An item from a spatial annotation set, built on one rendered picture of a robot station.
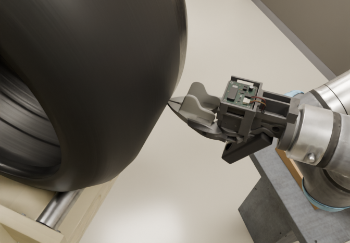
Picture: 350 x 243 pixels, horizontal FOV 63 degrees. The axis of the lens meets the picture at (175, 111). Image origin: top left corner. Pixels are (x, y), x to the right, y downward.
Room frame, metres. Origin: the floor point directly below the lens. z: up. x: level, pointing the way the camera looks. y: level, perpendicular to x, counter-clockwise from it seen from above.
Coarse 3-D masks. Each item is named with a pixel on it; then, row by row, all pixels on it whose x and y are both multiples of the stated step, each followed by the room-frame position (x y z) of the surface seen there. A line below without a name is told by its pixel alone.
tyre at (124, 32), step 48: (0, 0) 0.21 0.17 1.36; (48, 0) 0.23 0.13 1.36; (96, 0) 0.26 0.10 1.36; (144, 0) 0.32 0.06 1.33; (0, 48) 0.21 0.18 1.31; (48, 48) 0.21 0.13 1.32; (96, 48) 0.23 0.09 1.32; (144, 48) 0.28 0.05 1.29; (0, 96) 0.44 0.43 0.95; (48, 96) 0.20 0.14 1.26; (96, 96) 0.21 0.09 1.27; (144, 96) 0.25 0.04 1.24; (0, 144) 0.32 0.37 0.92; (48, 144) 0.35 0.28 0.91; (96, 144) 0.20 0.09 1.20
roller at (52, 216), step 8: (56, 192) 0.24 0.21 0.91; (64, 192) 0.24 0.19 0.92; (72, 192) 0.25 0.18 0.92; (80, 192) 0.26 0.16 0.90; (56, 200) 0.22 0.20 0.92; (64, 200) 0.23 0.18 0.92; (72, 200) 0.24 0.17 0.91; (48, 208) 0.21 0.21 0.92; (56, 208) 0.21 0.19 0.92; (64, 208) 0.21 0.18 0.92; (40, 216) 0.19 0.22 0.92; (48, 216) 0.19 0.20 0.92; (56, 216) 0.19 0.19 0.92; (64, 216) 0.20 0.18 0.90; (48, 224) 0.18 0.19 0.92; (56, 224) 0.18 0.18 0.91
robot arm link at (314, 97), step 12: (348, 72) 0.48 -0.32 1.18; (324, 84) 0.47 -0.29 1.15; (336, 84) 0.46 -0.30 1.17; (348, 84) 0.45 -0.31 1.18; (300, 96) 0.46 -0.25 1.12; (312, 96) 0.44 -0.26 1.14; (324, 96) 0.44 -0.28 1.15; (336, 96) 0.43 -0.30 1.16; (348, 96) 0.43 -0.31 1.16; (336, 108) 0.42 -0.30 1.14; (348, 108) 0.42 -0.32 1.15
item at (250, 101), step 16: (224, 96) 0.32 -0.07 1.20; (240, 96) 0.33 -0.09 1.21; (256, 96) 0.33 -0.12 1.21; (272, 96) 0.34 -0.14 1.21; (288, 96) 0.34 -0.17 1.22; (224, 112) 0.30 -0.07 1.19; (240, 112) 0.30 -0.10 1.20; (256, 112) 0.31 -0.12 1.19; (272, 112) 0.32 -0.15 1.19; (288, 112) 0.31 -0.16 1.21; (224, 128) 0.31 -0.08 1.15; (240, 128) 0.30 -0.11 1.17; (256, 128) 0.31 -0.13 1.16; (272, 128) 0.31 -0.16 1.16; (288, 128) 0.29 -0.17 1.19; (288, 144) 0.28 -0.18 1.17
